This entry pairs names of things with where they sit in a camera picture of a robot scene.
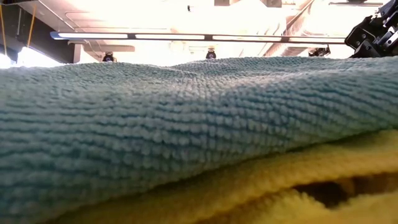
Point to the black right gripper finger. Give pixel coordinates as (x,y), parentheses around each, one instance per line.
(360,33)
(367,51)

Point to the yellow microfiber towel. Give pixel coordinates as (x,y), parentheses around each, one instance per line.
(280,174)

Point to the blue microfiber towel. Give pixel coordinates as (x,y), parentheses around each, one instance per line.
(155,118)

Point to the black ceiling spotlight cluster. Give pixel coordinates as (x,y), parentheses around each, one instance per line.
(318,51)

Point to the long linear ceiling light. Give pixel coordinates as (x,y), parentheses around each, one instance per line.
(171,36)

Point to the large bright window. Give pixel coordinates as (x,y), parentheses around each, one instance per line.
(34,58)

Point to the silver round ventilation duct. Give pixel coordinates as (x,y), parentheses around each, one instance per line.
(280,46)

